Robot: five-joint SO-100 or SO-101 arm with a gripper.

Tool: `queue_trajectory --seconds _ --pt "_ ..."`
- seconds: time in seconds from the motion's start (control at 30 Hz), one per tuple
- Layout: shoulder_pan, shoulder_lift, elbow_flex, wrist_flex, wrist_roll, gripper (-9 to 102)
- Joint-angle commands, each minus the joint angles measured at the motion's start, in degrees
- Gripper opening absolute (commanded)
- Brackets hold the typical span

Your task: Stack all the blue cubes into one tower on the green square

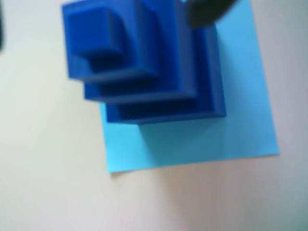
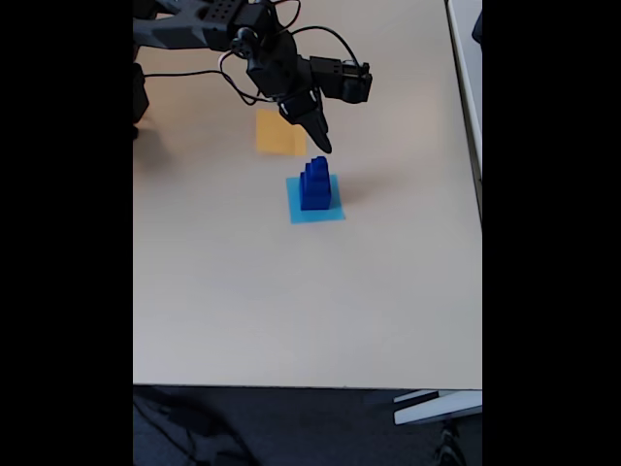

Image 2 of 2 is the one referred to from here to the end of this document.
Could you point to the small blue cube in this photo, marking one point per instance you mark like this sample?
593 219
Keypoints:
317 165

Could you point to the orange paper square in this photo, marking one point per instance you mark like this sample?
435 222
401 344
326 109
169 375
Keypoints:
274 138

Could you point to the light blue paper square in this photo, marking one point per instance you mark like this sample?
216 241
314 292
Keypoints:
293 213

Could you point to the large blue cube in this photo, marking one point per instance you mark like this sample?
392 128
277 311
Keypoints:
315 178

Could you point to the largest blue cube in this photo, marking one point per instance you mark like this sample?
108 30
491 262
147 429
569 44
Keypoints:
315 200

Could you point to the white side desk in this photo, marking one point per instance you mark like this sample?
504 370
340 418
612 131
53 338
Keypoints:
468 73

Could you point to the dark blue object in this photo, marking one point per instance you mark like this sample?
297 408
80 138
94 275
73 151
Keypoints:
478 26

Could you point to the white table foot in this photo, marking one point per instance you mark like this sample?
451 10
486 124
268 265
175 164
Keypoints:
436 408

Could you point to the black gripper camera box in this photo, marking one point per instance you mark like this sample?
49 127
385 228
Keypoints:
347 82

